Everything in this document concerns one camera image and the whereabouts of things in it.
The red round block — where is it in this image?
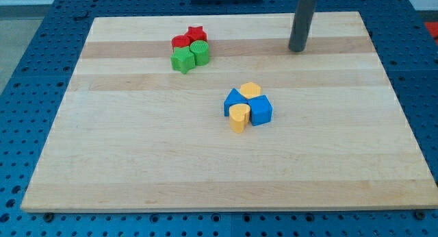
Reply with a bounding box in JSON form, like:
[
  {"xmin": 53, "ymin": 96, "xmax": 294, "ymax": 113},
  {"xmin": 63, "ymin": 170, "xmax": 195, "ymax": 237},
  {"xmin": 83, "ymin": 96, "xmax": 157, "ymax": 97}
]
[{"xmin": 171, "ymin": 35, "xmax": 191, "ymax": 49}]

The blue triangle block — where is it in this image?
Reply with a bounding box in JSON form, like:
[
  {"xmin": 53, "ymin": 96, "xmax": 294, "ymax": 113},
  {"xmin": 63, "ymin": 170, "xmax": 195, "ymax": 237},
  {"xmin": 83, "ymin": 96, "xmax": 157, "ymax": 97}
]
[{"xmin": 223, "ymin": 88, "xmax": 247, "ymax": 116}]

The blue cube block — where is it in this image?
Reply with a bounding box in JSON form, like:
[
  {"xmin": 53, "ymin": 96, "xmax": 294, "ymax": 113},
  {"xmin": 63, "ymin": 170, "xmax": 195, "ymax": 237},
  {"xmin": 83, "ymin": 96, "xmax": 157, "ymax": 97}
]
[{"xmin": 248, "ymin": 95, "xmax": 273, "ymax": 126}]

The red object at right edge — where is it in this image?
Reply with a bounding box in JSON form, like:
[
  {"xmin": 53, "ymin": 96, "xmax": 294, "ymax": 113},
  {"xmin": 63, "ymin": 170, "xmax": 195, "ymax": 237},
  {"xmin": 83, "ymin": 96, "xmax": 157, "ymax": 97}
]
[{"xmin": 425, "ymin": 21, "xmax": 438, "ymax": 43}]

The wooden board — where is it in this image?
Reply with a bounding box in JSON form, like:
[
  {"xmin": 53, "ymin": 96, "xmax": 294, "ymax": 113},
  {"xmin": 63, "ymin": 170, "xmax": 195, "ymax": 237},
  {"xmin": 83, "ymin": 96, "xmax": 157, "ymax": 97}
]
[{"xmin": 21, "ymin": 12, "xmax": 437, "ymax": 213}]

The yellow heart block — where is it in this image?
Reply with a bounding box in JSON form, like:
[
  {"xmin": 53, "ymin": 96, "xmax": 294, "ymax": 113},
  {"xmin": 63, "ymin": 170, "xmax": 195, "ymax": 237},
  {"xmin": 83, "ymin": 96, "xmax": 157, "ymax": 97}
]
[{"xmin": 229, "ymin": 103, "xmax": 250, "ymax": 134}]

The green star block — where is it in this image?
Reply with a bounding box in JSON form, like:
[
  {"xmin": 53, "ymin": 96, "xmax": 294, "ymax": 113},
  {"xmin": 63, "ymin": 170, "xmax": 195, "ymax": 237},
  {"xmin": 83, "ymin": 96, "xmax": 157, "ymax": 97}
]
[{"xmin": 170, "ymin": 47, "xmax": 196, "ymax": 74}]

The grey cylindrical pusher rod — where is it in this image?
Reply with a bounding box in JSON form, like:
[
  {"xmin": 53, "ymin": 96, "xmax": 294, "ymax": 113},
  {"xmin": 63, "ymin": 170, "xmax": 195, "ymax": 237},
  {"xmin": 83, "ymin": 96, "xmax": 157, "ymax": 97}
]
[{"xmin": 289, "ymin": 0, "xmax": 317, "ymax": 52}]

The yellow hexagon block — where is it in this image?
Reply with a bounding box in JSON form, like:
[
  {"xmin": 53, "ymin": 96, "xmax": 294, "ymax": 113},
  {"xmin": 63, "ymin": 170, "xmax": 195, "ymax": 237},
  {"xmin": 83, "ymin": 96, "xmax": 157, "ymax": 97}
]
[{"xmin": 240, "ymin": 82, "xmax": 262, "ymax": 99}]

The green cylinder block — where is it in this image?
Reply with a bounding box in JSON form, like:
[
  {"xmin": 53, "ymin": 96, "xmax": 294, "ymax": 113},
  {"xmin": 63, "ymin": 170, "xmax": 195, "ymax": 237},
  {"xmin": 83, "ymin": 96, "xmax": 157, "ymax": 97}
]
[{"xmin": 190, "ymin": 40, "xmax": 209, "ymax": 66}]

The red star block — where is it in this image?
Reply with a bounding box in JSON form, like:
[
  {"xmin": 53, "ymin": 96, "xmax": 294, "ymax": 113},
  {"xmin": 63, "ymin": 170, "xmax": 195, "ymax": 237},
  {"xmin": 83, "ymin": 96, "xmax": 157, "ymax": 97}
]
[{"xmin": 185, "ymin": 26, "xmax": 207, "ymax": 42}]

